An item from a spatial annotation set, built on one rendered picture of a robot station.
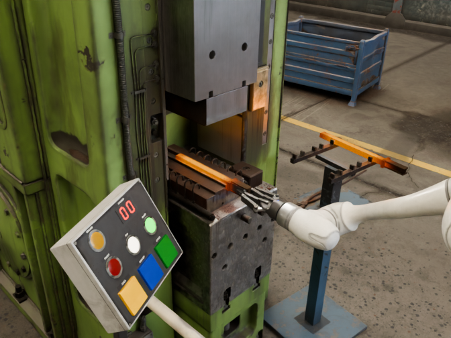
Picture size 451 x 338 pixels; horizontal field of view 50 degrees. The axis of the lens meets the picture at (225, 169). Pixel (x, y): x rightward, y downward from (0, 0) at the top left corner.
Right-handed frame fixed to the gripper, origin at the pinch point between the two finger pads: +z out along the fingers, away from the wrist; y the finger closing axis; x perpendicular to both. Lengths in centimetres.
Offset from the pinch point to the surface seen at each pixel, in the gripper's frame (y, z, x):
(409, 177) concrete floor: 237, 25, -101
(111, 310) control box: -69, -20, 2
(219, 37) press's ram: -7, 7, 55
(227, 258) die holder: -6.6, -2.0, -28.6
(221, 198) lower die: -4.9, 5.0, -4.9
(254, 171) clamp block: 16.2, 7.1, -2.0
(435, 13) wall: 752, 240, -73
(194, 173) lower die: -3.8, 21.3, -1.5
